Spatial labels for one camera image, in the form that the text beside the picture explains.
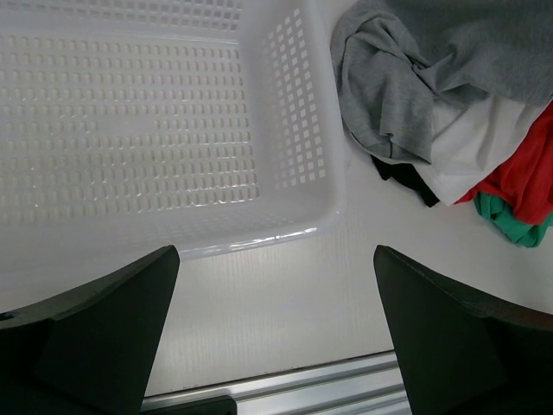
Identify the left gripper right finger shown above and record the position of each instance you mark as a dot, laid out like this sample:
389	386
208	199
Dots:
459	349

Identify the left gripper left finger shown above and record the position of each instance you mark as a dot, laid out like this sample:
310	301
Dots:
89	350

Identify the grey tank top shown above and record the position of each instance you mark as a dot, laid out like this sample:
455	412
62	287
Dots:
393	60

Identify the green tank top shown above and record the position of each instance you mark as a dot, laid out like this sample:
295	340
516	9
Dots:
500	214

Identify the red tank top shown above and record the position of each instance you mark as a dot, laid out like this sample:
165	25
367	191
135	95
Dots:
524	181

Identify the black tank top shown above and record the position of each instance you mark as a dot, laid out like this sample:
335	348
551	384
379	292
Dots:
406	175

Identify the white tank top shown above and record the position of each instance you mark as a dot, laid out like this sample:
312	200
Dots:
470	144

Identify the white plastic basket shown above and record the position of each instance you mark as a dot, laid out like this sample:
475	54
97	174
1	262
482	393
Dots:
210	126

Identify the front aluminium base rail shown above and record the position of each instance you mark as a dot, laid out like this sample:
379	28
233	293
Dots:
365	385

